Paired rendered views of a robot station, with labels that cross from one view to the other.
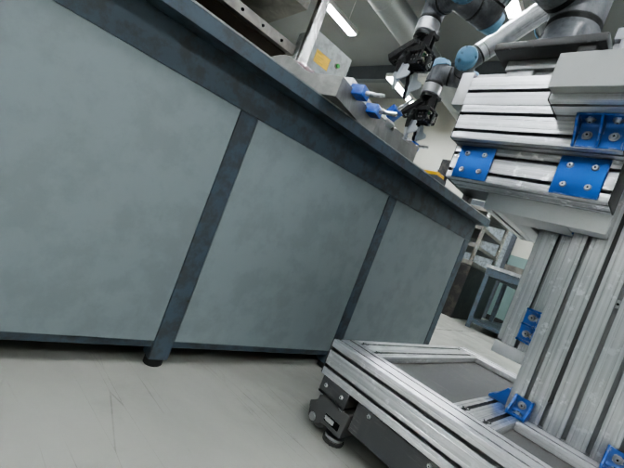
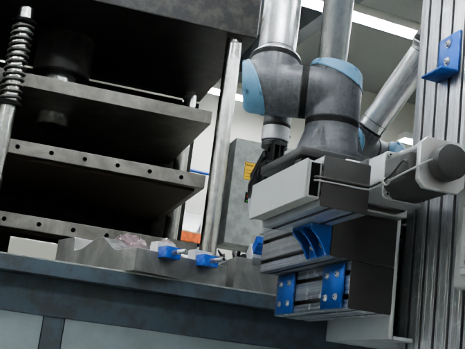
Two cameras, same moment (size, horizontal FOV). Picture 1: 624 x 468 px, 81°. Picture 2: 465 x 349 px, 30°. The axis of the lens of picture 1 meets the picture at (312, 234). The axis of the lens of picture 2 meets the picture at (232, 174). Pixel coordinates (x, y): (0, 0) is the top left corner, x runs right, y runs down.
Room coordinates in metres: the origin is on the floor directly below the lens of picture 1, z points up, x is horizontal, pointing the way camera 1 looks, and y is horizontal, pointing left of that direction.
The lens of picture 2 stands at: (-0.80, -1.03, 0.55)
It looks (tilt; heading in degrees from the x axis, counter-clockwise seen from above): 14 degrees up; 27
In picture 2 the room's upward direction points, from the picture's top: 7 degrees clockwise
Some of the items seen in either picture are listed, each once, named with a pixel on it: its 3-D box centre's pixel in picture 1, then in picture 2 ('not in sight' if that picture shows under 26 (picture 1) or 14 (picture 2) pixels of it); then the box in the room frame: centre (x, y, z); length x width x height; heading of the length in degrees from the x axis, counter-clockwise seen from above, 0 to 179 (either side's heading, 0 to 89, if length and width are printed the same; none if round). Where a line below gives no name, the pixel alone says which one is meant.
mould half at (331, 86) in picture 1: (294, 90); (135, 262); (1.17, 0.22, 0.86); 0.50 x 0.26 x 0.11; 59
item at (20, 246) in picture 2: not in sight; (40, 275); (1.71, 0.94, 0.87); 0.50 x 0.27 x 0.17; 42
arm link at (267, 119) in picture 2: (435, 6); (278, 108); (1.25, -0.12, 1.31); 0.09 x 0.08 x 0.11; 22
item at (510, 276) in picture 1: (523, 307); not in sight; (4.90, -3.01, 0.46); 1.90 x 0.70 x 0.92; 138
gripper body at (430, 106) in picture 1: (425, 110); not in sight; (1.53, -0.26, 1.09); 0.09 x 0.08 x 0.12; 42
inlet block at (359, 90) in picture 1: (362, 93); (171, 253); (0.99, 0.01, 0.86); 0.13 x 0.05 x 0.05; 59
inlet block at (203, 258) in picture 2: (376, 110); (209, 261); (1.09, -0.05, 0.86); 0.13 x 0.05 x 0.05; 59
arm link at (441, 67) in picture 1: (438, 73); not in sight; (1.53, -0.25, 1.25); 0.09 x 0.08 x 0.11; 72
